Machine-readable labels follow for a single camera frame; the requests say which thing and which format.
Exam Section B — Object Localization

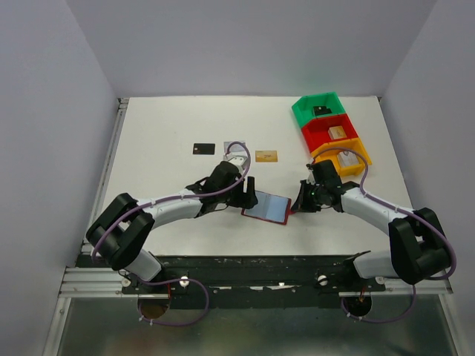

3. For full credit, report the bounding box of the gold credit card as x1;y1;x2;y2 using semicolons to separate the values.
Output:
255;150;278;162

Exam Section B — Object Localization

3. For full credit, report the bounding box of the yellow plastic bin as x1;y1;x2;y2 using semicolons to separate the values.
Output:
311;138;372;177

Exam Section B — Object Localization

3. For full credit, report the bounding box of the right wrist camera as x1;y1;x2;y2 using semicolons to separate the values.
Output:
306;163;316;185

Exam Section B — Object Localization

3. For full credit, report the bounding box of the aluminium left side rail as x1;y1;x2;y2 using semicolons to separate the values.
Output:
82;97;130;254

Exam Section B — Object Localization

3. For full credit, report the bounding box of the white VIP card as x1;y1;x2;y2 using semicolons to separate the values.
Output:
223;141;246;153

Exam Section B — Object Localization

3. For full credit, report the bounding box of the red leather card holder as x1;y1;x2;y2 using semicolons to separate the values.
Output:
241;191;291;225

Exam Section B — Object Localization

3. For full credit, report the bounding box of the aluminium front rail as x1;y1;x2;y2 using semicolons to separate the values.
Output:
59;268;453;299

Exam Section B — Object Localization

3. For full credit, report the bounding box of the aluminium rail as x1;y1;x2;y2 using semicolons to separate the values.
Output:
59;268;453;299
82;97;130;254

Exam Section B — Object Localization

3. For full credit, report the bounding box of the tan box in red bin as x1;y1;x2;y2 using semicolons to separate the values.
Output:
328;126;347;140

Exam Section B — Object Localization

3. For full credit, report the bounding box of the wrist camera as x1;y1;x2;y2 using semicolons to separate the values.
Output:
306;163;316;185
223;154;249;174

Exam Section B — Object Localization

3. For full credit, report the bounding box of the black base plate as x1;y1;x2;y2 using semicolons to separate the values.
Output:
74;255;378;313

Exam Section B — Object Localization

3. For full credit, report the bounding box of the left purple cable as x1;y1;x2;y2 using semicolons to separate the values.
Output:
91;141;252;327

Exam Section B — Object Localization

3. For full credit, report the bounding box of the red plastic bin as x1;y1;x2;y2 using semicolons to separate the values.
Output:
301;113;358;151

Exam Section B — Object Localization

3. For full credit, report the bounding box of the black item in green bin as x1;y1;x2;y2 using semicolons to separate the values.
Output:
313;106;332;116

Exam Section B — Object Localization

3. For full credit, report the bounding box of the black credit card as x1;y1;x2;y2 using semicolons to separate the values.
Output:
193;143;215;155

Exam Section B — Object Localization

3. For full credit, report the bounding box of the white box in yellow bin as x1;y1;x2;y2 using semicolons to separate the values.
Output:
337;151;359;168

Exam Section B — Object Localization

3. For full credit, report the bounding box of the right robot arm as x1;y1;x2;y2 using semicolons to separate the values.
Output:
290;159;452;291

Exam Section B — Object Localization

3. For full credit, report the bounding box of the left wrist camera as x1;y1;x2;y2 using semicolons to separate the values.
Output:
223;154;249;174

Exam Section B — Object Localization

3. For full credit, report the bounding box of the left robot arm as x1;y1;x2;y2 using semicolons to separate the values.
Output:
85;159;258;293

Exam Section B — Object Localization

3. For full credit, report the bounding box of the green plastic bin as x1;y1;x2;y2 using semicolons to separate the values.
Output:
292;92;346;128

